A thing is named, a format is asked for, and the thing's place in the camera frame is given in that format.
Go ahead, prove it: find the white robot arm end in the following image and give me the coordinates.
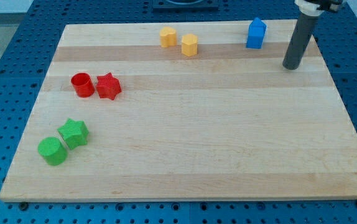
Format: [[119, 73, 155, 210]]
[[294, 0, 346, 17]]

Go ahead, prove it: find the red star block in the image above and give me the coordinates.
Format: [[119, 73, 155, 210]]
[[96, 72, 122, 100]]

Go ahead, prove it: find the green star block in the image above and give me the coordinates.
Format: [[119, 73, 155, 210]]
[[57, 118, 89, 150]]

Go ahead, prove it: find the wooden board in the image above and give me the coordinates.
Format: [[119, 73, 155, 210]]
[[0, 20, 357, 202]]

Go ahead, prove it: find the yellow hexagon block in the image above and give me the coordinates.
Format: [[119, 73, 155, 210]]
[[182, 34, 198, 57]]

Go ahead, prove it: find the yellow heart block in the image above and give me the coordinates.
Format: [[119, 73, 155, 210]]
[[159, 27, 177, 48]]

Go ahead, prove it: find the red cylinder block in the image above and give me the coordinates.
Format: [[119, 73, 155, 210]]
[[71, 73, 95, 98]]

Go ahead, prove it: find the blue house-shaped block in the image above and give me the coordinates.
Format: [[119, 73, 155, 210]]
[[246, 17, 267, 49]]

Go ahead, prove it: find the green cylinder block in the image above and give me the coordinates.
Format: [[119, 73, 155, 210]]
[[38, 137, 68, 166]]

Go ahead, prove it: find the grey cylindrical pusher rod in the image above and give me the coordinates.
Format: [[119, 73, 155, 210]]
[[282, 12, 318, 70]]

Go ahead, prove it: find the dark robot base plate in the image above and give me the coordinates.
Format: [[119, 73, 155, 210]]
[[151, 0, 220, 11]]

